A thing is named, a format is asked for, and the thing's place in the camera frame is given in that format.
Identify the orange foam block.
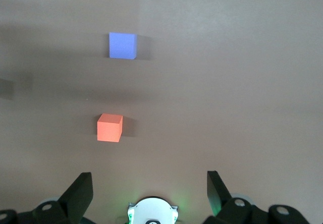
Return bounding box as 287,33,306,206
97,113,124,143

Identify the purple foam block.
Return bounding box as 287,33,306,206
109,32,138,60

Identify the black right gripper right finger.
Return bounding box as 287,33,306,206
203,170,268,224

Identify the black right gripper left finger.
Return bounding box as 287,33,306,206
15,172,94,224

